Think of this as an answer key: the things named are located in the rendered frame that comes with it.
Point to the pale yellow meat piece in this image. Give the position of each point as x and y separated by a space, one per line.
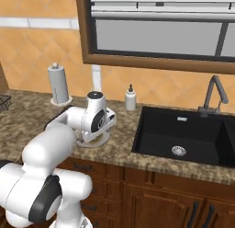
98 141

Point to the white round plate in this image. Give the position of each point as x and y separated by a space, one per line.
84 144

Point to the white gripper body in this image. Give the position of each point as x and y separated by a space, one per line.
91 134

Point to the brown wooden drawer front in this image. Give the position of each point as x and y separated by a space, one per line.
107 216
104 172
107 195

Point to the white paper towel roll holder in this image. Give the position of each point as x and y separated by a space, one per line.
58 83

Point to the brown wooden cupboard door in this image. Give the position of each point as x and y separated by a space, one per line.
159 210
225 216

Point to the brown framed window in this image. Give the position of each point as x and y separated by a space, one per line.
159 58

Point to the white window blind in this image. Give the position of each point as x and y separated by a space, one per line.
159 8

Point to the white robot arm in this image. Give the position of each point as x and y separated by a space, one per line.
46 152

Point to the dark grey tap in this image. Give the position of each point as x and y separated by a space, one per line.
211 93

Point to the brown wooden sink front panel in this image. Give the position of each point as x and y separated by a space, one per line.
171 179

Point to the white soap dispenser bottle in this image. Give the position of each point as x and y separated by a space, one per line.
130 100

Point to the black kitchen sink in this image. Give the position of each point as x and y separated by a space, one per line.
189 136

